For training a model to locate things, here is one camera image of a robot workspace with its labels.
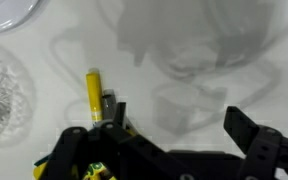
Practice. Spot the clear plastic plate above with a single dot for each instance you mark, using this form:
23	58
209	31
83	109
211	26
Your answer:
4	13

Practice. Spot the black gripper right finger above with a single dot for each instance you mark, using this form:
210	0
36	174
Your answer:
260	146

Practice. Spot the yellow marker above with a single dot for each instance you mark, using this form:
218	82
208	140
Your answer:
94	96

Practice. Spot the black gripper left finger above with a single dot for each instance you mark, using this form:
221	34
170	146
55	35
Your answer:
94	150

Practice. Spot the cut glass bowl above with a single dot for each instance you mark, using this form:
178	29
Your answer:
0	100

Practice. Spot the dark grey marker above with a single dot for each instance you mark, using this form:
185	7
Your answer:
108	105

